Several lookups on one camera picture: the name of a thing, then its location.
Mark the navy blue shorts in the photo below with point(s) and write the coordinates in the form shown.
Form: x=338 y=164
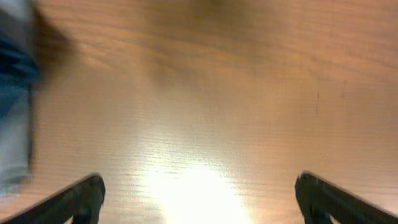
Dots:
x=19 y=72

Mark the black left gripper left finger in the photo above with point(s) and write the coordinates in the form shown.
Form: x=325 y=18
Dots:
x=80 y=202

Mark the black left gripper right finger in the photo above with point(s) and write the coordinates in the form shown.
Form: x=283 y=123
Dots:
x=320 y=202

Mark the folded grey shorts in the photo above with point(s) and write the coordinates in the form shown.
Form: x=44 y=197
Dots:
x=17 y=22

